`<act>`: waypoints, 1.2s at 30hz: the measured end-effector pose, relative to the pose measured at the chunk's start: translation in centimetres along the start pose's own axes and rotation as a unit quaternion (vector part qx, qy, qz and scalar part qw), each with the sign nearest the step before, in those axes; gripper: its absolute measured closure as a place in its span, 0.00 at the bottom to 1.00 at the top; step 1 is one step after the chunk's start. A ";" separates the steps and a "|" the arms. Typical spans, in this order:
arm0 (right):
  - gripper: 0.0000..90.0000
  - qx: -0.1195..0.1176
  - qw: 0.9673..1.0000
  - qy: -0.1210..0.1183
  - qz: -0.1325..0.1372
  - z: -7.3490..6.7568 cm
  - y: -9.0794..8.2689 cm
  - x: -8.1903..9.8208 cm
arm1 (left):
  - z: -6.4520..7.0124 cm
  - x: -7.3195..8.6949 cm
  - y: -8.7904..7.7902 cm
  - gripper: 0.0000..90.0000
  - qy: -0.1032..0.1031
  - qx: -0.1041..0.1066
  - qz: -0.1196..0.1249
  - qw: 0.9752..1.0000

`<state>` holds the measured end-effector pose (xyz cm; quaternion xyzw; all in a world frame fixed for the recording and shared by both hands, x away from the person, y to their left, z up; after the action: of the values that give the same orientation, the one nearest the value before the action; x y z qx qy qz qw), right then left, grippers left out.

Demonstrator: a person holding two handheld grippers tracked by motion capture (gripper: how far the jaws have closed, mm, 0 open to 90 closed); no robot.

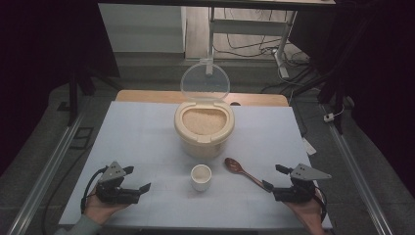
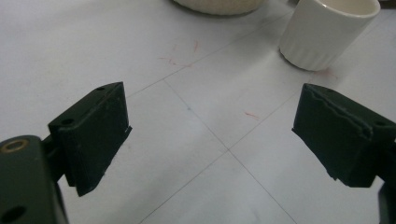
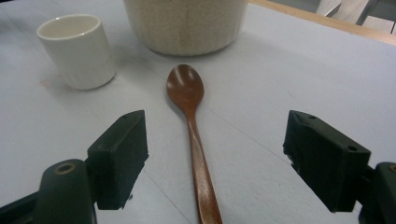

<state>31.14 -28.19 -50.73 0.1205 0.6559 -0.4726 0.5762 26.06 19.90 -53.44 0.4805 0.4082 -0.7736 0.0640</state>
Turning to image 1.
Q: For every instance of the cream rice container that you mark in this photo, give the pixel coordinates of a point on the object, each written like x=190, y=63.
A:
x=204, y=145

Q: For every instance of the clear round container lid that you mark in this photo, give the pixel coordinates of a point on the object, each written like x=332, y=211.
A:
x=205, y=81

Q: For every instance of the white desk frame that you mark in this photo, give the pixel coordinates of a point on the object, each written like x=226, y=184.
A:
x=248, y=27

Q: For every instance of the person's right hand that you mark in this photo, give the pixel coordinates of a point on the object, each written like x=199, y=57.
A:
x=306, y=212

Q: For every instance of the person's left hand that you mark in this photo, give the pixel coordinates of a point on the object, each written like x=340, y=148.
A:
x=101, y=209

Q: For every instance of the black stand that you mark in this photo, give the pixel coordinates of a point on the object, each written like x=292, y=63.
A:
x=339, y=111
x=73, y=98

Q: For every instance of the white cup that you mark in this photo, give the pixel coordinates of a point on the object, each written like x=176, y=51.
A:
x=201, y=182

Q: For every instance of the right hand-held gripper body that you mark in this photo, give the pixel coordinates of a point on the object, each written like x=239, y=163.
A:
x=298, y=191

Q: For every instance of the white cabinet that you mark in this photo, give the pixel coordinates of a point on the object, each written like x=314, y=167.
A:
x=143, y=29

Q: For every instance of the dark curtain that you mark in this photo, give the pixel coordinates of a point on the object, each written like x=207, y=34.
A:
x=381, y=81
x=39, y=65

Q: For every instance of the rice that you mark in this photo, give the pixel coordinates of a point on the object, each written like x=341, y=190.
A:
x=204, y=121

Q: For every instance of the white table sheet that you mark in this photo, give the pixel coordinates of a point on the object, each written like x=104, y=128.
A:
x=140, y=137

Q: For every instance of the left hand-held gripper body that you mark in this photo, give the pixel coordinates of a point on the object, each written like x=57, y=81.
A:
x=114, y=192

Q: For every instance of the brown wooden spoon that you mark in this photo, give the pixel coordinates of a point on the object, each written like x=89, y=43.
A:
x=235, y=166

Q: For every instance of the white adapter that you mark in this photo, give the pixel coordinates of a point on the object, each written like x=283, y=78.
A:
x=328, y=117

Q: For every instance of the aluminium rail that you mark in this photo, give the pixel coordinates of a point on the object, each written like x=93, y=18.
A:
x=45, y=176
x=355, y=169

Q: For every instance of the white paper tag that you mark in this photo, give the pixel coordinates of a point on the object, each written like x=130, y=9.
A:
x=309, y=147

